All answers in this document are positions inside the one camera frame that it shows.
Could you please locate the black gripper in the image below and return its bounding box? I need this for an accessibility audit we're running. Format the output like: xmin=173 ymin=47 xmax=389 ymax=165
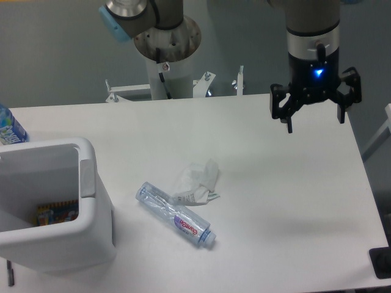
xmin=269 ymin=52 xmax=362 ymax=134

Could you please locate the clear plastic bottle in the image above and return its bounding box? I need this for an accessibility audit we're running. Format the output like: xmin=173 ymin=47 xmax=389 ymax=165
xmin=135 ymin=182 xmax=216 ymax=249

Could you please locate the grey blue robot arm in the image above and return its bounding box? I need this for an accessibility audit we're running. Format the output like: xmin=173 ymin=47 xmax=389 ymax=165
xmin=98 ymin=1 xmax=362 ymax=127

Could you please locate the white plastic trash can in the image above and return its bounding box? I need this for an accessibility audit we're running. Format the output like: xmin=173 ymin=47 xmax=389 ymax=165
xmin=1 ymin=137 xmax=116 ymax=272

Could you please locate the black clamp at table edge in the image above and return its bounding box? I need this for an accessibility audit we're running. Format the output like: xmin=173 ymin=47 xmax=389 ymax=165
xmin=369 ymin=247 xmax=390 ymax=280

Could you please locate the colourful snack packet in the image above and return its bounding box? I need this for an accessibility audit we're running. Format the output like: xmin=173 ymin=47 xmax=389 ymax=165
xmin=35 ymin=200 xmax=79 ymax=226

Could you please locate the blue labelled water bottle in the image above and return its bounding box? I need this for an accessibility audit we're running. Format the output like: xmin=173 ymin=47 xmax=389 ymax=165
xmin=1 ymin=104 xmax=29 ymax=145

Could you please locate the small black strip on table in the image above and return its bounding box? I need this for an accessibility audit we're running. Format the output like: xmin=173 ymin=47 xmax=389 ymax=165
xmin=6 ymin=260 xmax=15 ymax=287

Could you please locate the white pedestal foot bracket right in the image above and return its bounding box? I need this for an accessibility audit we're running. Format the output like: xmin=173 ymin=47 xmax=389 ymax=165
xmin=232 ymin=65 xmax=245 ymax=96

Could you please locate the white pedestal foot bracket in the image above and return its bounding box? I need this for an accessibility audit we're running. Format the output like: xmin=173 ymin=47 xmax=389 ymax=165
xmin=105 ymin=79 xmax=152 ymax=103
xmin=232 ymin=65 xmax=245 ymax=96
xmin=193 ymin=71 xmax=216 ymax=98

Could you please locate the white pedestal foot bracket middle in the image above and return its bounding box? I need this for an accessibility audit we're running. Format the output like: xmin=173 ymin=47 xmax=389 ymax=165
xmin=193 ymin=71 xmax=216 ymax=98

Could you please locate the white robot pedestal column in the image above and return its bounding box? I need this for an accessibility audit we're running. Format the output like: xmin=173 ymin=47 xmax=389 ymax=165
xmin=133 ymin=15 xmax=202 ymax=101

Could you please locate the black cable on pedestal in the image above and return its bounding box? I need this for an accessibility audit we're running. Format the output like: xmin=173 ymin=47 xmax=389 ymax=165
xmin=155 ymin=47 xmax=173 ymax=100

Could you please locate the white pedestal foot bracket left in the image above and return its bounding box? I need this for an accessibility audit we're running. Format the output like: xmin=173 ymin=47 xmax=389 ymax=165
xmin=105 ymin=79 xmax=152 ymax=103

